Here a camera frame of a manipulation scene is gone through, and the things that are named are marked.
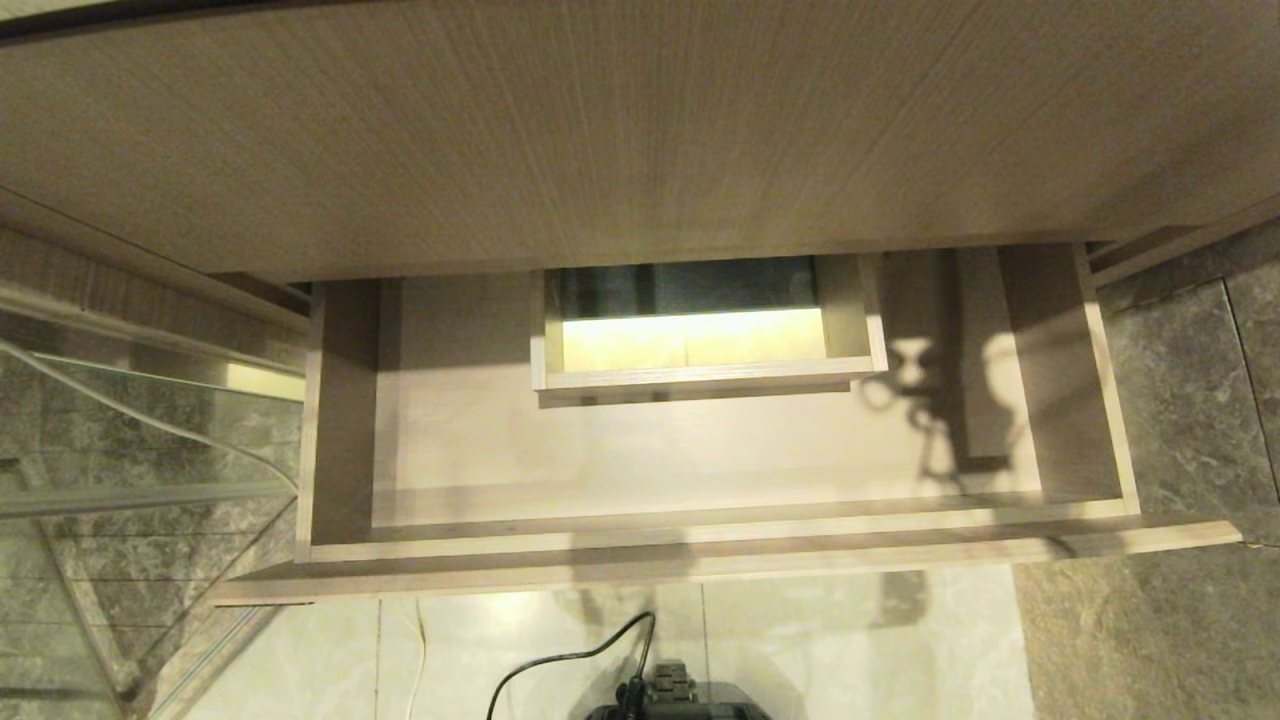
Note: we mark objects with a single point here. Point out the framed glass shower door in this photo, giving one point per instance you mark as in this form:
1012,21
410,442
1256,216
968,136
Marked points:
100,550

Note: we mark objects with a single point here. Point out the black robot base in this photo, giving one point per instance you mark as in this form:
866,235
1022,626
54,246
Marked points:
680,700

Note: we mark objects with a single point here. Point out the beige wooden vanity cabinet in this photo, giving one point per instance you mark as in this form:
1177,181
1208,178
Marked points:
600,120

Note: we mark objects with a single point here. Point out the beige wooden drawer front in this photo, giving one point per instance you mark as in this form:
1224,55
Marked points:
700,450

